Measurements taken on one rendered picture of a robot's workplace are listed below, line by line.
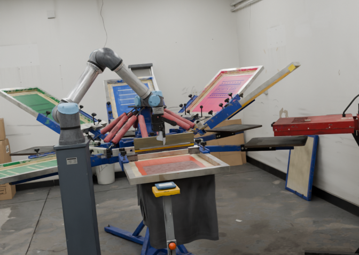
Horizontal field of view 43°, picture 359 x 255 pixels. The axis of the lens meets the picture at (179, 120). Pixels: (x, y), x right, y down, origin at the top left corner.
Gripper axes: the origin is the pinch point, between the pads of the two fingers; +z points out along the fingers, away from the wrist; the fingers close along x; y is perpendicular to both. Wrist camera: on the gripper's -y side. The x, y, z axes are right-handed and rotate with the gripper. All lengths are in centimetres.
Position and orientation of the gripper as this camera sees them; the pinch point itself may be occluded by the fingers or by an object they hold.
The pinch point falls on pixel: (164, 142)
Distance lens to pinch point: 309.6
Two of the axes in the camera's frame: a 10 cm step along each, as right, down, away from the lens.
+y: -9.8, 1.0, -1.9
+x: 1.9, 0.8, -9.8
